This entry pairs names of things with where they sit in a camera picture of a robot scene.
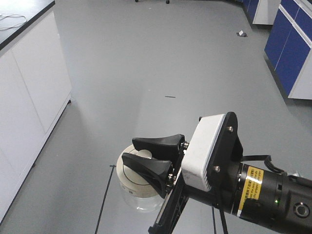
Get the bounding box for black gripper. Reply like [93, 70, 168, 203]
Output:
[122, 112, 243, 234]

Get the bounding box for glass jar with cream lid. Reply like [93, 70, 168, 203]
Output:
[116, 155, 163, 213]

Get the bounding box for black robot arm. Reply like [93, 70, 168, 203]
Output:
[121, 112, 312, 234]

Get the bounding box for white lab bench cabinet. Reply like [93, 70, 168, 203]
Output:
[0, 0, 72, 217]

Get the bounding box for small floor debris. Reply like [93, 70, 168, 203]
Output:
[236, 30, 248, 38]

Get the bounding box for blue lab cabinet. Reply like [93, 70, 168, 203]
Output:
[241, 0, 312, 99]

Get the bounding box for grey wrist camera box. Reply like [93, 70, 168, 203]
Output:
[181, 114, 226, 192]

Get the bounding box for black camera cable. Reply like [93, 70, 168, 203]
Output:
[211, 155, 288, 234]

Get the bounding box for white cable on bench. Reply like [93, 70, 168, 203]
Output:
[0, 14, 26, 31]

